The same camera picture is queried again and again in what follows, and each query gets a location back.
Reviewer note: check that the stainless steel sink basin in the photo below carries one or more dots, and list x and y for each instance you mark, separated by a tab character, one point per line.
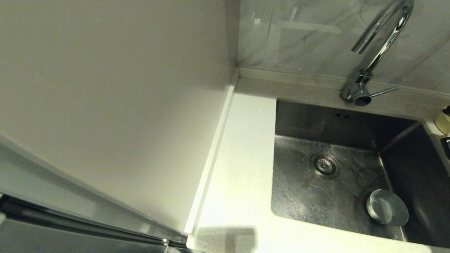
302	207

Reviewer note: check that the chrome gooseneck faucet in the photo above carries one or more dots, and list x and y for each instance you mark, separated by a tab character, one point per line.
358	93

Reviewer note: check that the white countertop edge strip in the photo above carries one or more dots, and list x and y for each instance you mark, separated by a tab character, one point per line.
211	158

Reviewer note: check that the white tall side panel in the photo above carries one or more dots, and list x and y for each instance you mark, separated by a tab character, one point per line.
105	88

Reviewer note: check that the grey round bowl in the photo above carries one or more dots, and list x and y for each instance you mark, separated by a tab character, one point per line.
388	208

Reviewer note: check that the steel refrigerator door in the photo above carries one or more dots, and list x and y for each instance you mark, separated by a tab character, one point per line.
35	174

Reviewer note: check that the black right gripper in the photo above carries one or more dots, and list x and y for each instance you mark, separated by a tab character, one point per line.
447	147

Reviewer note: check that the round metal drain strainer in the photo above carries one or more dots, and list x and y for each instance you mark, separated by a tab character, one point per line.
324	166

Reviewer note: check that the yellow round bowl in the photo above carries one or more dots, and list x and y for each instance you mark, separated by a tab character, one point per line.
443	123

